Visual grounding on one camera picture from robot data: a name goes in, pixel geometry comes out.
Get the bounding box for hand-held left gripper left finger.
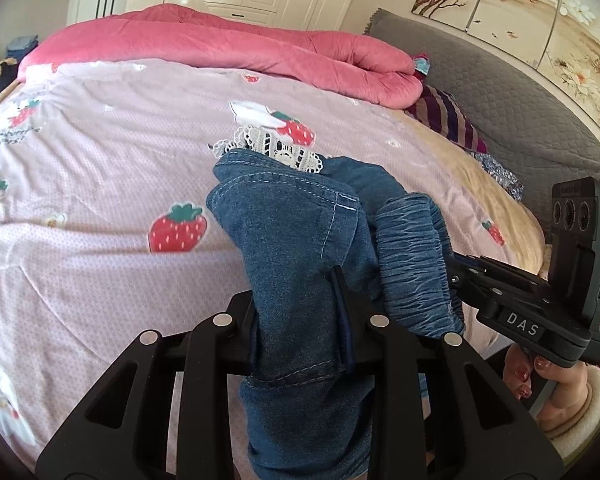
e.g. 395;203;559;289
36;289;259;480

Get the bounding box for grey quilted headboard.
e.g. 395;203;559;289
364;7;600;182

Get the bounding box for person's right hand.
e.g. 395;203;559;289
502;344;596;436

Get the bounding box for person's right forearm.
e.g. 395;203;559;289
545;367;600;467

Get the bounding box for blue folded clothes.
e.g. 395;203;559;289
4;34;41;62

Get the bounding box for small colourful cloth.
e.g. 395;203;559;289
411;51;434;82

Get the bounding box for blue floral cloth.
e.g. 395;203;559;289
466;149;527;204

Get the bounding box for pink strawberry print bedsheet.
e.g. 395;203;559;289
0;57;507;462

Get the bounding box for blue denim pants with lace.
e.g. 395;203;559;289
206;124;468;480

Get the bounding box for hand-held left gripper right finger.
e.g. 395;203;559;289
331;265;564;480

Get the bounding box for pink quilt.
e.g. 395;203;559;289
17;3;426;107

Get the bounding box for beige blanket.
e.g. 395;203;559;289
394;109;547;347

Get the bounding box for striped purple pillow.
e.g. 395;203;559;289
404;84;489;154

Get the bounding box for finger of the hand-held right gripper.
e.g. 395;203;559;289
447;267;502;312
452;253;554;292

